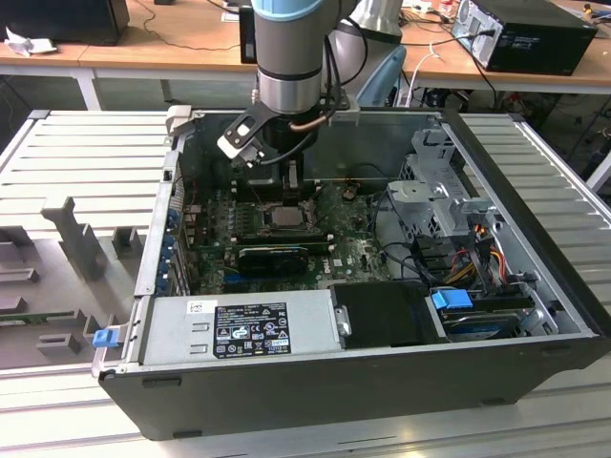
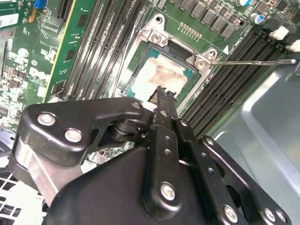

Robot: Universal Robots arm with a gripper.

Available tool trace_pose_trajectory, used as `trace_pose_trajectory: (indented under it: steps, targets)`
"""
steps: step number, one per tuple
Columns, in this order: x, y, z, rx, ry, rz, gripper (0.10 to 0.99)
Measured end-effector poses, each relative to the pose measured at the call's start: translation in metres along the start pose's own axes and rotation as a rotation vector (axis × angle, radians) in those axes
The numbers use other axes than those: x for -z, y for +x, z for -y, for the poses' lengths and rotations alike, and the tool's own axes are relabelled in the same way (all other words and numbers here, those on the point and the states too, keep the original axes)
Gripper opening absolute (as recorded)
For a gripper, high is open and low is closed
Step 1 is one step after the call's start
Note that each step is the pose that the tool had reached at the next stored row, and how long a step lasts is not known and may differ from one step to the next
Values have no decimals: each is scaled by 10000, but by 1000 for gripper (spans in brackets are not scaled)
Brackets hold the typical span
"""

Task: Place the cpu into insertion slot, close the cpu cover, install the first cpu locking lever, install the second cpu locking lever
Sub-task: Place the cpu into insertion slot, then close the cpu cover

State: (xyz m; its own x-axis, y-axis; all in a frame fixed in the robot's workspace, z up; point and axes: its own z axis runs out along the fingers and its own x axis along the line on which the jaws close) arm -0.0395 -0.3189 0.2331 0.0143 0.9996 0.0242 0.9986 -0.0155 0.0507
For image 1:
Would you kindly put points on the silver CPU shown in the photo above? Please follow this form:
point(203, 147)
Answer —
point(288, 218)

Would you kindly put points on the wooden desk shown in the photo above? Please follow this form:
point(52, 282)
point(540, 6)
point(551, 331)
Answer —
point(133, 57)
point(453, 67)

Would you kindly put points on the black device with label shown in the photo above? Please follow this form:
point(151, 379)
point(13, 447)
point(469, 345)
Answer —
point(247, 33)

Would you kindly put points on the crumpled white paper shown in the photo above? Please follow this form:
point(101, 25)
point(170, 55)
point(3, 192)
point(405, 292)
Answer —
point(28, 45)

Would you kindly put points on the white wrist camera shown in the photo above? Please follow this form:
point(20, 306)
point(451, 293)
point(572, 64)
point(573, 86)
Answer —
point(231, 148)

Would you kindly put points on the black open PC case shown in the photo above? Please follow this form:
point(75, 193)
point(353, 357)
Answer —
point(286, 396)

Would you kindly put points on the blue case latch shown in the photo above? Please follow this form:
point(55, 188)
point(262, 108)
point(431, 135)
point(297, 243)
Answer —
point(105, 339)

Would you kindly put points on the black graphics card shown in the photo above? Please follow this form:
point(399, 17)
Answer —
point(272, 261)

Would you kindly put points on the CPU socket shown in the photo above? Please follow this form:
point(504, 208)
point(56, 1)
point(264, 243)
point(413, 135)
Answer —
point(264, 215)

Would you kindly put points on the grey case latch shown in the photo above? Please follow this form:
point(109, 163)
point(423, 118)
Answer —
point(179, 119)

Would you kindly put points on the blue disk carrier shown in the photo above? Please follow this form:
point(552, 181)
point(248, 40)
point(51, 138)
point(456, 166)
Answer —
point(451, 300)

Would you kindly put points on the grey parts rack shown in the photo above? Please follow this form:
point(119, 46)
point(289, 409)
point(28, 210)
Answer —
point(48, 272)

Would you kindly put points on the black equipment box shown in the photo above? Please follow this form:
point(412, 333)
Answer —
point(62, 19)

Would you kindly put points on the black desktop computer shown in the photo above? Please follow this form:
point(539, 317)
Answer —
point(539, 47)

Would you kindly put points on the metal drive cage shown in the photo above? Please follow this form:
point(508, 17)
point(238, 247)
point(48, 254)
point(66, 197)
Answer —
point(420, 195)

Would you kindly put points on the green RAM stick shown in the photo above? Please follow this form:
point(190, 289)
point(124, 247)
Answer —
point(33, 316)

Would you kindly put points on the green motherboard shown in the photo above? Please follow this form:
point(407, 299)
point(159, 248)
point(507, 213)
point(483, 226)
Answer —
point(353, 238)

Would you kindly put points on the hard disk drive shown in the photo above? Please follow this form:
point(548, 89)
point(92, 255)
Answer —
point(477, 326)

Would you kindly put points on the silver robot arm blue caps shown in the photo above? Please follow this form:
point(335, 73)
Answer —
point(286, 47)

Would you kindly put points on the grey power supply unit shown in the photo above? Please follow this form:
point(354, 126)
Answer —
point(167, 334)

